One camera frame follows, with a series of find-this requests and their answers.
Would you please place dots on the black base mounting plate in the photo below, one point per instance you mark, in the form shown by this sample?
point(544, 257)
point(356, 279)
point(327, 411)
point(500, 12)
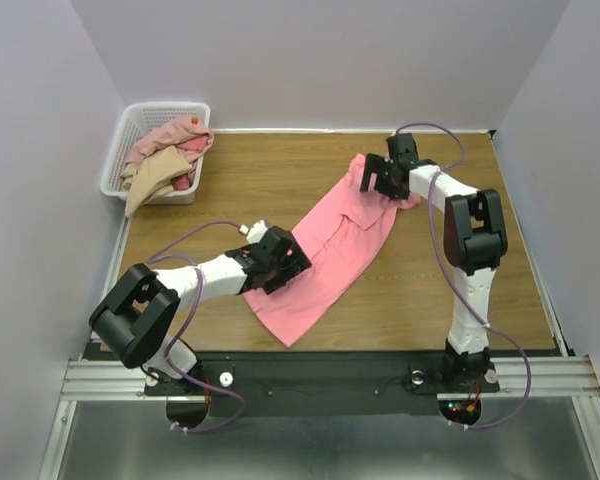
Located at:
point(328, 383)

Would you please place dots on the beige t shirt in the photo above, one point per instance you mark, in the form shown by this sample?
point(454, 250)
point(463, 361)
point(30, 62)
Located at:
point(153, 177)

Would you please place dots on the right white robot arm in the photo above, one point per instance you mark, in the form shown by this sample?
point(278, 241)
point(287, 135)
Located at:
point(474, 241)

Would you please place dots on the dusty pink t shirt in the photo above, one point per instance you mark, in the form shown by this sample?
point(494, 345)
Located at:
point(171, 133)

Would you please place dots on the bright pink t shirt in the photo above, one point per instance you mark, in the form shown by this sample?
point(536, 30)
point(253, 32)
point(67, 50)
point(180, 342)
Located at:
point(341, 235)

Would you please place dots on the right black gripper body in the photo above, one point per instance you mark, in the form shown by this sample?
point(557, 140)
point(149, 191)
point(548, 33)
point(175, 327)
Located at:
point(380, 175)

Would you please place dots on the aluminium frame rail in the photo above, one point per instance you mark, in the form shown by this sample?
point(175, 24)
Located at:
point(101, 381)

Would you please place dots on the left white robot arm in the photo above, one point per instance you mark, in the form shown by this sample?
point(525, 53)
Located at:
point(134, 317)

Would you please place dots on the white plastic laundry basket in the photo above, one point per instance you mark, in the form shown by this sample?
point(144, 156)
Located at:
point(138, 120)

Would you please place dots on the red t shirt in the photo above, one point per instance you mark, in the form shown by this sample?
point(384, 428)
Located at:
point(193, 149)

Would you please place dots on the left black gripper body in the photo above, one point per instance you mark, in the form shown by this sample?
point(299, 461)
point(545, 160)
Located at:
point(291, 267)

